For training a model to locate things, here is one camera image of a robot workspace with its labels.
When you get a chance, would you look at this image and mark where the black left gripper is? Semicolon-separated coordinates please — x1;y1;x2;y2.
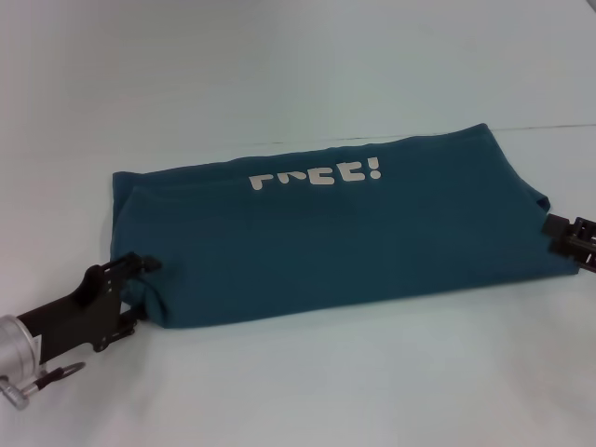
16;251;164;360

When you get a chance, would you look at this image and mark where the teal blue t-shirt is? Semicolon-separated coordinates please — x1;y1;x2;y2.
111;122;585;331

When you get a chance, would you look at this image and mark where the left gripper cable with plug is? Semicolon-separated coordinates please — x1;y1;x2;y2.
0;360;88;412

